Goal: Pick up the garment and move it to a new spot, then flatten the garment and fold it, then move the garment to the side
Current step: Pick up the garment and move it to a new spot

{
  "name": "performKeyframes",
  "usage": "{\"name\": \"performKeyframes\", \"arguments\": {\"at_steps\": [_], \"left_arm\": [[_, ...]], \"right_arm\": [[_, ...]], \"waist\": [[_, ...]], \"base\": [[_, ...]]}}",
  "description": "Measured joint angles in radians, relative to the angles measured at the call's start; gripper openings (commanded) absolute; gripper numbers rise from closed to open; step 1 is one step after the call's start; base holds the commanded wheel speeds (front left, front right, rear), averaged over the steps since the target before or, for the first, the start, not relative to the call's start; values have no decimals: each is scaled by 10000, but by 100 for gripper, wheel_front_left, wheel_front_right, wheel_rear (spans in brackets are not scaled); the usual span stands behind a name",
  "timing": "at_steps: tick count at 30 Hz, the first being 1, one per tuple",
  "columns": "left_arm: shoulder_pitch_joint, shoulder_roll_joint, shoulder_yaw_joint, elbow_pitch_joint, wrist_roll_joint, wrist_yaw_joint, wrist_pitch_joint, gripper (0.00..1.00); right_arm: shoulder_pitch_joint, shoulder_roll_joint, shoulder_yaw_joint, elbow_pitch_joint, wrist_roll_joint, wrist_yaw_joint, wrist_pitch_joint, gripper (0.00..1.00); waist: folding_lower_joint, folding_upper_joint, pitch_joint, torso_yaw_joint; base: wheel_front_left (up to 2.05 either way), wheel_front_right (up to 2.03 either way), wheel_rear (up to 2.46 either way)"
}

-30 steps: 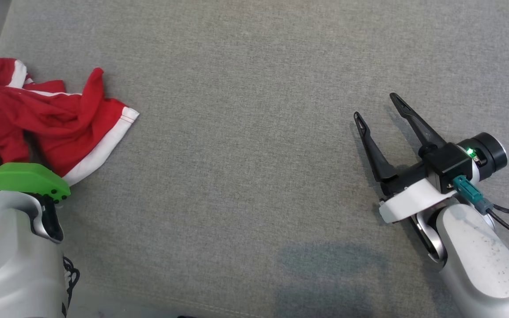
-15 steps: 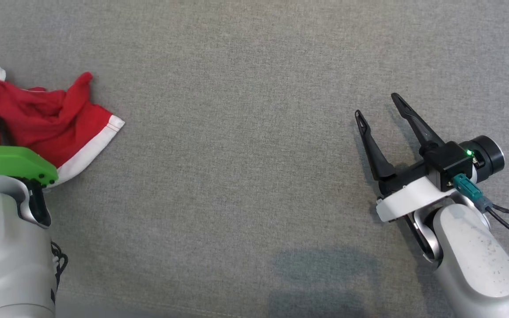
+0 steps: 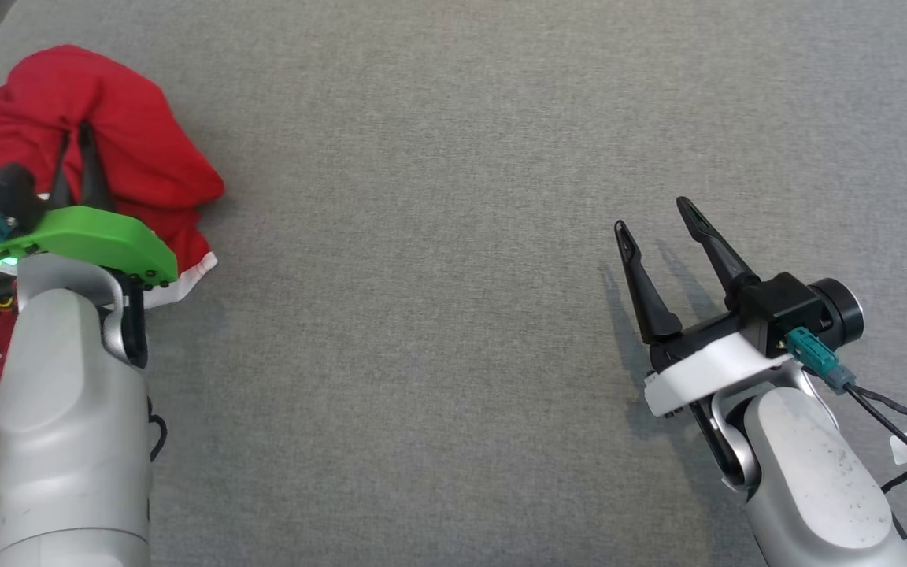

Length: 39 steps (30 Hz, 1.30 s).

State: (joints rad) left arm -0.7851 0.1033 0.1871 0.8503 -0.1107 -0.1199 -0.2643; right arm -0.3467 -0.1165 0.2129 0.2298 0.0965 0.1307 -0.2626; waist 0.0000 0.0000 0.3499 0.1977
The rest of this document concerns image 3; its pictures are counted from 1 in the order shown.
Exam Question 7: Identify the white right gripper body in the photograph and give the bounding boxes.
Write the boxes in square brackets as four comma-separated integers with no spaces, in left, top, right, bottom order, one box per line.
[642,311,794,418]

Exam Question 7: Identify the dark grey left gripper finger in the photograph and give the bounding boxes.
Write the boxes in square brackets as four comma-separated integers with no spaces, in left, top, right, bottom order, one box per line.
[48,132,75,210]
[78,122,117,213]

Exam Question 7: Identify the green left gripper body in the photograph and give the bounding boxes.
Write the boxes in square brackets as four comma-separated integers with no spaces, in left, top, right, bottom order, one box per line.
[0,206,180,287]

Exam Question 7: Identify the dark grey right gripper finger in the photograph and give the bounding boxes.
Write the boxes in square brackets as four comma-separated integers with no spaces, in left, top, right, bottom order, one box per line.
[613,220,683,345]
[675,196,761,308]

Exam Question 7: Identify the red Bulls jersey white sleeves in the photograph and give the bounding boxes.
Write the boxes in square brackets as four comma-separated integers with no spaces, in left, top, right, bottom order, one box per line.
[0,44,226,414]

